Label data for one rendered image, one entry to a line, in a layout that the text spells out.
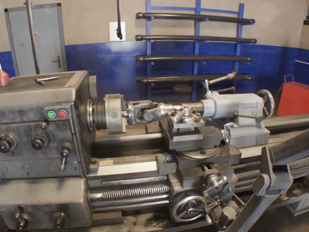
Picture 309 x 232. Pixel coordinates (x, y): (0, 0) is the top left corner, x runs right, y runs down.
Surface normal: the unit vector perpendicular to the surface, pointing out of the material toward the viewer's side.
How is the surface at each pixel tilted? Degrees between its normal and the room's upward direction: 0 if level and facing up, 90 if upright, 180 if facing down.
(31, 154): 90
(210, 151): 0
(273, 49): 90
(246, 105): 82
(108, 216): 0
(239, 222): 83
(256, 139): 90
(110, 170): 36
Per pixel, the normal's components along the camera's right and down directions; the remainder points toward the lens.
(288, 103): -0.86, 0.21
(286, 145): -0.98, -0.14
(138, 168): 0.10, -0.51
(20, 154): 0.18, 0.40
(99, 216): 0.00, -0.91
